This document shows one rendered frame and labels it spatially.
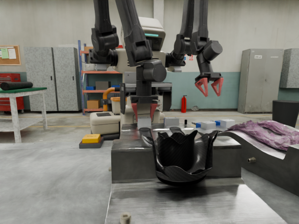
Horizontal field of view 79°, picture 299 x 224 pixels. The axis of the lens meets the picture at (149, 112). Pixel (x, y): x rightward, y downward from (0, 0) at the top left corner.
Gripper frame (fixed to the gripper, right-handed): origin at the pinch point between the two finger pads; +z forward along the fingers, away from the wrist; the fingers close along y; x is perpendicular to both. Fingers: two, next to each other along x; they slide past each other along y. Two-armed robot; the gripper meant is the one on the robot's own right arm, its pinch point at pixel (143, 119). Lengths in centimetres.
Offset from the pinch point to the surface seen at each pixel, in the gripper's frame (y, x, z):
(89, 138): -21.0, 1.0, 7.6
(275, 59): 419, 449, -72
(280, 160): 31.2, -30.2, 4.0
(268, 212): 16.0, -45.6, 4.7
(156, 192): -0.4, -38.7, 4.8
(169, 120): 9.5, -2.5, -0.1
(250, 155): 28.9, -22.6, 6.0
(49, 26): -247, 548, -170
